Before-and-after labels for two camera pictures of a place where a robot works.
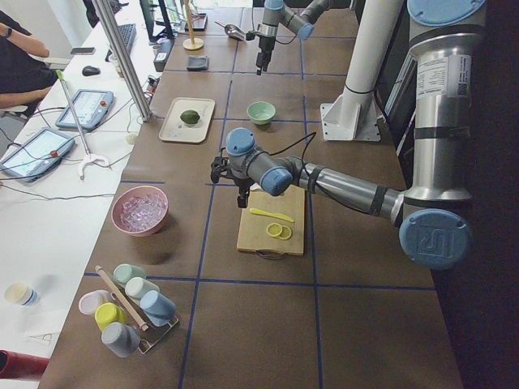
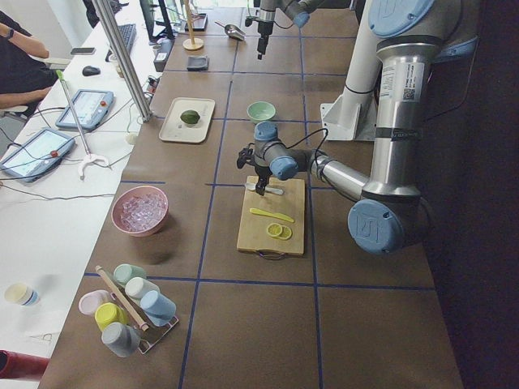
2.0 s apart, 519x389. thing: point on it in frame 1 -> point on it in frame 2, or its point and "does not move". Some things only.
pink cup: x=89 y=300 does not move
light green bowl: x=261 y=113 does not move
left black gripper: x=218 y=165 -> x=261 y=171
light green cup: x=123 y=272 does not move
